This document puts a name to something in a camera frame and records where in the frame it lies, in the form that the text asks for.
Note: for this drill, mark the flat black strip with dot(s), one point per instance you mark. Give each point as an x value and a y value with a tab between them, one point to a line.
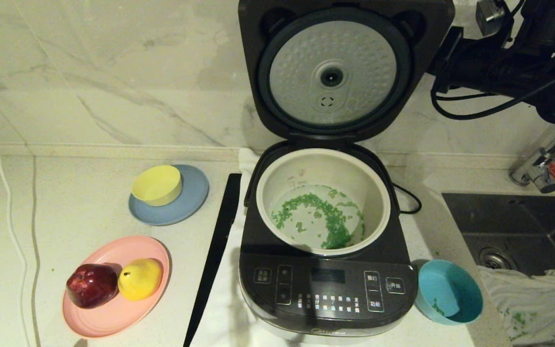
215	250

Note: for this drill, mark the teal bowl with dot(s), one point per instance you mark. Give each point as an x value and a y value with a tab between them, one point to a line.
451	289

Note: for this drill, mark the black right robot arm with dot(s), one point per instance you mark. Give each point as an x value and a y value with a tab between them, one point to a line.
552	62

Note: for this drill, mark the chrome faucet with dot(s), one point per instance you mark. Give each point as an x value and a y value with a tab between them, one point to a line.
542	159

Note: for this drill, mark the sink drain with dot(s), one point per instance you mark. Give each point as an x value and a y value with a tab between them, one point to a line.
495	259

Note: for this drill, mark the yellow pear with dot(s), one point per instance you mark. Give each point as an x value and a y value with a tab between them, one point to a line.
140	279

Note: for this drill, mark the yellow bowl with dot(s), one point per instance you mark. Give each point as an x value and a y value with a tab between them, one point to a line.
157	185

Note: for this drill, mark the steel sink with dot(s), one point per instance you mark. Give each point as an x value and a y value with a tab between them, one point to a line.
508	221

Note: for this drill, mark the black rice cooker body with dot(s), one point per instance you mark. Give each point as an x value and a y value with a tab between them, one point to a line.
325	294

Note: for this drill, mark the white cloth with green specks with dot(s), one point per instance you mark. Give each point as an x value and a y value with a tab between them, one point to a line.
533	303

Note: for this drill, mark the red apple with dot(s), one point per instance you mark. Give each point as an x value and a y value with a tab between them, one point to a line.
92	285

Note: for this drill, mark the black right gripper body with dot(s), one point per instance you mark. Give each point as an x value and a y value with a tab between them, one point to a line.
480	67

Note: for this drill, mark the black rice cooker lid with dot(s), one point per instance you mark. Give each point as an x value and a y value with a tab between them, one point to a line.
431	48

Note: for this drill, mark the white inner pot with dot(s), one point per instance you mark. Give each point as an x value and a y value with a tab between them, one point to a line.
369	183

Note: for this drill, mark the pink plate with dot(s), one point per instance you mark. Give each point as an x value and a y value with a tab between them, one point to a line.
113	318

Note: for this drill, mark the blue plate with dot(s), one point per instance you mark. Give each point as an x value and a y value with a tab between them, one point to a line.
193	197

